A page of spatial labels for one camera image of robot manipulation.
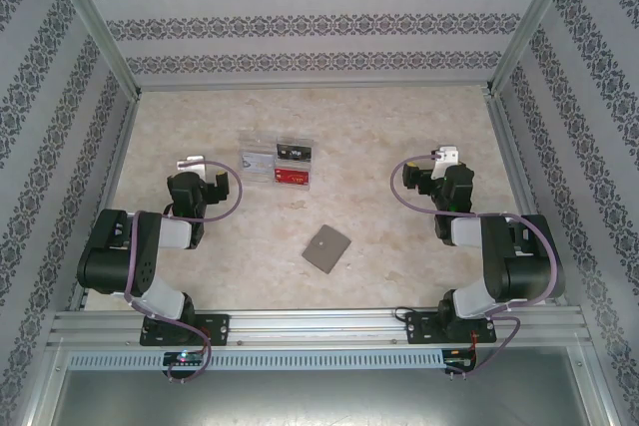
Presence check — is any aluminium frame post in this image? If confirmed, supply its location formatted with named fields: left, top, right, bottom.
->
left=38, top=0, right=142, bottom=98
left=484, top=0, right=584, bottom=97

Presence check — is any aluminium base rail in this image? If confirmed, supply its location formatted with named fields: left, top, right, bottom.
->
left=47, top=306, right=593, bottom=348

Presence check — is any aluminium side rail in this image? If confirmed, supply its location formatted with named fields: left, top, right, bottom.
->
left=67, top=89, right=144, bottom=312
left=484, top=89, right=570, bottom=306

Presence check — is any red card gold print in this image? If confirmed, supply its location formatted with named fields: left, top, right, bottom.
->
left=273, top=168, right=313, bottom=187

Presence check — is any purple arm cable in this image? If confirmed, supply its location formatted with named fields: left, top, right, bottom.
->
left=390, top=149, right=560, bottom=381
left=122, top=159, right=245, bottom=382

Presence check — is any aluminium rear rail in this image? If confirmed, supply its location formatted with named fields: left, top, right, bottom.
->
left=134, top=79, right=495, bottom=93

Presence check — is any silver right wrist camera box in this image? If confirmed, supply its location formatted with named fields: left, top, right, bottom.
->
left=431, top=145, right=460, bottom=180

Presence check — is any white slotted cable duct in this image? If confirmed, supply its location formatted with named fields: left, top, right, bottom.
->
left=66, top=348, right=446, bottom=371

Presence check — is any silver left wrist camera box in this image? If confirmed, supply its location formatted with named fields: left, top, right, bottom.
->
left=176, top=155, right=208, bottom=180

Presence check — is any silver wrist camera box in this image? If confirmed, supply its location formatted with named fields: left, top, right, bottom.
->
left=431, top=145, right=460, bottom=180
left=176, top=155, right=208, bottom=180

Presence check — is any clear acrylic card tray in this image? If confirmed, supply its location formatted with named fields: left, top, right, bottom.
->
left=238, top=130, right=317, bottom=194

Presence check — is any black VIP card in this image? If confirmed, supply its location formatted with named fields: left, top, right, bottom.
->
left=276, top=142, right=315, bottom=164

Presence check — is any grey metal sheet panel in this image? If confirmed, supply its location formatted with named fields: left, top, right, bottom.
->
left=29, top=345, right=615, bottom=426

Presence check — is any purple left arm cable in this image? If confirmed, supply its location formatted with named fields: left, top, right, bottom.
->
left=122, top=159, right=245, bottom=382

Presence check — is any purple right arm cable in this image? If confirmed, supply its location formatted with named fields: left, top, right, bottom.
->
left=390, top=149, right=560, bottom=381

